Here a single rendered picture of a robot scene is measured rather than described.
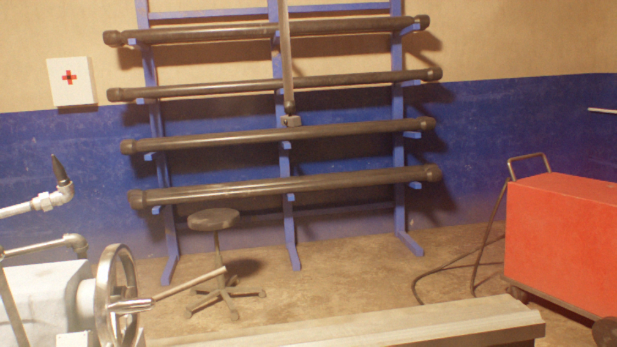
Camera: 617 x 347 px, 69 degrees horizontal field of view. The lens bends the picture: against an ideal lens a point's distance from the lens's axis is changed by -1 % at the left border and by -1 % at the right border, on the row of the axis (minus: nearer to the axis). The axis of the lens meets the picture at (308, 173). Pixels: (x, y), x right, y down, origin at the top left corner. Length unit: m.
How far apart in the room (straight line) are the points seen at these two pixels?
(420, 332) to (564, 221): 1.72
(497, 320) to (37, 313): 1.06
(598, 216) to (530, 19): 2.37
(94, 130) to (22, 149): 0.59
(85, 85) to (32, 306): 3.09
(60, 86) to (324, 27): 2.07
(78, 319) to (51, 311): 0.06
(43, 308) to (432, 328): 0.88
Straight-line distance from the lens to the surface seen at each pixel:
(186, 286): 1.17
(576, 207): 2.78
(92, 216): 4.24
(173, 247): 4.04
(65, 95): 3.98
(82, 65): 3.93
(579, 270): 2.87
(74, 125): 4.11
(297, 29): 3.53
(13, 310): 0.90
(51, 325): 0.96
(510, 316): 1.35
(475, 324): 1.30
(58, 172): 1.17
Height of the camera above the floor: 1.50
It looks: 13 degrees down
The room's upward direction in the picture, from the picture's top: 4 degrees counter-clockwise
